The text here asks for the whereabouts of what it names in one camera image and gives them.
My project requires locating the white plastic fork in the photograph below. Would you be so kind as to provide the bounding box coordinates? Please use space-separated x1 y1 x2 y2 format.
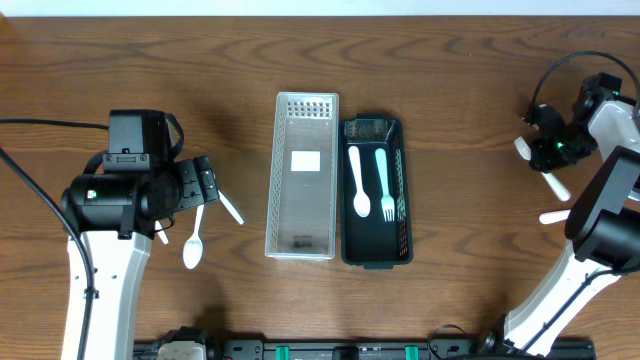
514 137 571 202
538 209 570 225

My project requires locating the white plastic spoon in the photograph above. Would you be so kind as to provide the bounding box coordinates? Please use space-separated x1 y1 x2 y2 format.
348 146 371 218
154 221 169 244

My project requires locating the pale blue plastic fork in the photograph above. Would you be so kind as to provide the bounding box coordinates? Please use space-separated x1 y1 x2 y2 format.
375 148 395 222

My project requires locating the dark green perforated plastic basket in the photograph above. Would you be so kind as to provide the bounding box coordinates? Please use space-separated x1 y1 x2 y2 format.
339 114 413 270

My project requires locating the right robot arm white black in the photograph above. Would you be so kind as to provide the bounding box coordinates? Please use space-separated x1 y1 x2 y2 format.
482 73 639 356

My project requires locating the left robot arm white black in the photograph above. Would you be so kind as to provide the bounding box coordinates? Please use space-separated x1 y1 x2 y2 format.
62 110 219 359

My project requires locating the white plastic spoon right crossing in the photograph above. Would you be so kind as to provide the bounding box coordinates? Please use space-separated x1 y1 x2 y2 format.
218 191 245 225

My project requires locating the white plastic spoon bowl down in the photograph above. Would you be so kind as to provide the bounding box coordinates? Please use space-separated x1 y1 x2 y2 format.
182 205 204 270

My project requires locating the clear perforated plastic basket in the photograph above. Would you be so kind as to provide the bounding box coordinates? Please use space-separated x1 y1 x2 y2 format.
265 92 339 260

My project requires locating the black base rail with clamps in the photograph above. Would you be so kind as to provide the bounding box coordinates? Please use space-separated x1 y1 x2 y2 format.
133 325 596 360

